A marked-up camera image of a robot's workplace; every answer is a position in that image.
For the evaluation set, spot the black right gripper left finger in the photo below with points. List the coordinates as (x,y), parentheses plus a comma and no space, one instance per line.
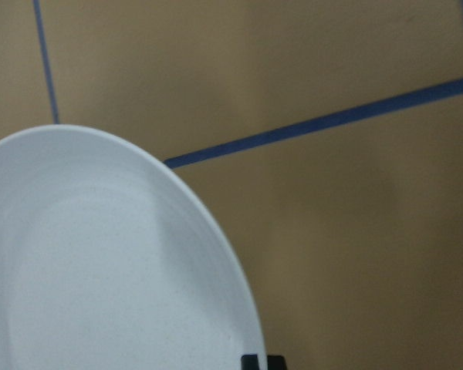
(250,362)

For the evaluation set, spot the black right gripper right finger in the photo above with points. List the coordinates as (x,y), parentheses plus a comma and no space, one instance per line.
(276,362)

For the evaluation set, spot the blue plate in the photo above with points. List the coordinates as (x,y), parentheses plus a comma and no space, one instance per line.
(109,261)

